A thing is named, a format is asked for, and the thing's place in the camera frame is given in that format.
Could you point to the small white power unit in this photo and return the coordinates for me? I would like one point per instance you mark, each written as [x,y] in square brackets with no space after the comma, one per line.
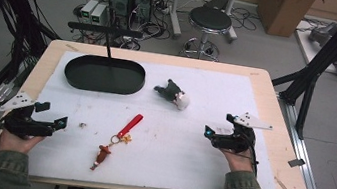
[98,14]
[88,8]

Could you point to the cardboard box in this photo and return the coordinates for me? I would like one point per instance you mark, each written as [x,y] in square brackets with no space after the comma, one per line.
[283,12]

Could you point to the person's right hand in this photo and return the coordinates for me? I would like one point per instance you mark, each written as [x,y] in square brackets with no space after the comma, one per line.
[240,162]

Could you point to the dark plush toy white head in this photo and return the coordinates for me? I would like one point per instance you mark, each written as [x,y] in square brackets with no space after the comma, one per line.
[172,92]

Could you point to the black camera stand with crossbar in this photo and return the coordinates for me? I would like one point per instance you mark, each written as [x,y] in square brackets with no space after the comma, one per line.
[105,29]

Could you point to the black oval tray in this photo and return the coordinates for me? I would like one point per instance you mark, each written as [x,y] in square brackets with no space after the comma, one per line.
[104,76]

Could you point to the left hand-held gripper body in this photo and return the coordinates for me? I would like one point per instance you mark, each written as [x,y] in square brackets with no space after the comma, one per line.
[25,125]

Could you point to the person's left hand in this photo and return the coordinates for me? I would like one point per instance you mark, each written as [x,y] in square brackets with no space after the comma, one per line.
[16,142]

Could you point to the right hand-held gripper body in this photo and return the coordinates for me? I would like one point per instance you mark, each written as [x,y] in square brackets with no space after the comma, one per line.
[237,138]

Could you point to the white foam mat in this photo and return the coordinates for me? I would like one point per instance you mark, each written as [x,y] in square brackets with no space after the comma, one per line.
[163,161]

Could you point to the light wooden table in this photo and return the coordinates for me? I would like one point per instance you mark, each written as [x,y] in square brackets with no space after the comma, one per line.
[276,100]

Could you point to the black round stool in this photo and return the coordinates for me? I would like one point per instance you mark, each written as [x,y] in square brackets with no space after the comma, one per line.
[210,19]

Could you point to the grey desk leg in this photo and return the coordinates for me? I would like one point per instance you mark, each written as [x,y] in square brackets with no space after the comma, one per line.
[175,11]
[232,13]

